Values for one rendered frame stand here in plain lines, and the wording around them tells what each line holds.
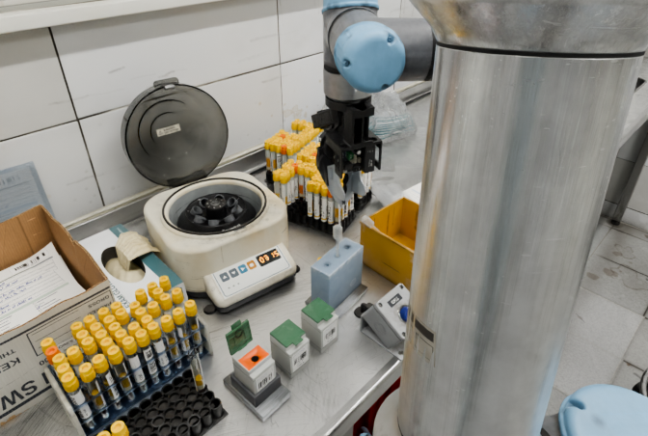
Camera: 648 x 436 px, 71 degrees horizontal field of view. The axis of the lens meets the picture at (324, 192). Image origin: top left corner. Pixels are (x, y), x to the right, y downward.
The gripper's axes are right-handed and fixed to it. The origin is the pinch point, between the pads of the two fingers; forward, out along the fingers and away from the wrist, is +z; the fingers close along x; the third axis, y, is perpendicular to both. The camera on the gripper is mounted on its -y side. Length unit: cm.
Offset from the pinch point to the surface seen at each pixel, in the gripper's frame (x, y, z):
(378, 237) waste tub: 5.7, 4.3, 8.3
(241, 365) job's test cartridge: -24.8, 20.9, 8.1
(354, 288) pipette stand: -1.0, 8.2, 15.3
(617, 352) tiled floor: 120, 1, 107
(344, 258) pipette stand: -3.2, 8.5, 6.7
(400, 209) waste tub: 15.6, -3.8, 10.3
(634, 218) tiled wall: 203, -55, 106
